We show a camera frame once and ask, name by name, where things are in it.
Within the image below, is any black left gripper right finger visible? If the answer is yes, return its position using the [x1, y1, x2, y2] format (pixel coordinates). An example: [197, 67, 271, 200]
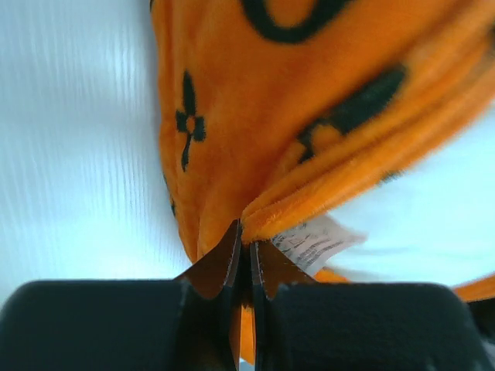
[249, 242, 491, 370]

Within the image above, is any white pillowcase care label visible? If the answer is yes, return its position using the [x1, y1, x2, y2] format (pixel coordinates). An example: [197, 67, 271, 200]
[271, 215, 367, 277]

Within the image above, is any orange patterned plush pillowcase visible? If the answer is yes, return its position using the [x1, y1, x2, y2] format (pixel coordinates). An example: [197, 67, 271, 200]
[148, 0, 495, 364]

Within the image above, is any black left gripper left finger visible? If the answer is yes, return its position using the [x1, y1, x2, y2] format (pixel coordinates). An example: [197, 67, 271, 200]
[1, 221, 241, 370]

